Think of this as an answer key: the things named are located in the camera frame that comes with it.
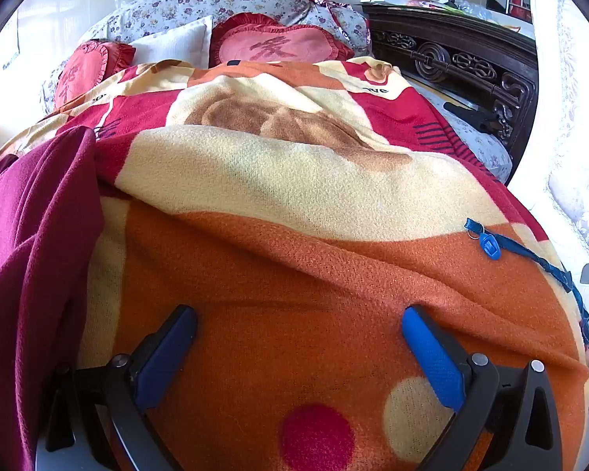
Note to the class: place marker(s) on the white upholstered furniture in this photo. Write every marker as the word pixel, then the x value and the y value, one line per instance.
pixel 569 132

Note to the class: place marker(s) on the floral quilt roll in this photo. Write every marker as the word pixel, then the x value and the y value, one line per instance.
pixel 176 5

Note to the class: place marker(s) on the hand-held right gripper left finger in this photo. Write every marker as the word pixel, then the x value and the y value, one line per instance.
pixel 167 353

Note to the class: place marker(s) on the maroon garment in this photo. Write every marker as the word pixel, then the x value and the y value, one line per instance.
pixel 34 255

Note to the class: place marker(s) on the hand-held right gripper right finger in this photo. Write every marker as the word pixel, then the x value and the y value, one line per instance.
pixel 432 353

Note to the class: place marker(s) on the white pillow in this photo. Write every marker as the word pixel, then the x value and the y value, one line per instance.
pixel 172 44

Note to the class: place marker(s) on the orange red printed blanket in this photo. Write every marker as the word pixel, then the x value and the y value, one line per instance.
pixel 284 265

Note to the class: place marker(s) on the black object on bed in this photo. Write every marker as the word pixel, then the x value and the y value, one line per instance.
pixel 473 115

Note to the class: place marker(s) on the large red heart pillow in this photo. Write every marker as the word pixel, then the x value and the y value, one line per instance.
pixel 275 46

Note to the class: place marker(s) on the small red heart pillow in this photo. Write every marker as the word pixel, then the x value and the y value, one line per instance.
pixel 83 71

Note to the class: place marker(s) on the floral bed sheet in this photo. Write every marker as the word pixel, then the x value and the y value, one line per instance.
pixel 486 152

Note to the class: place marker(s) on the clear plastic bag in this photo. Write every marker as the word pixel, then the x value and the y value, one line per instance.
pixel 471 7

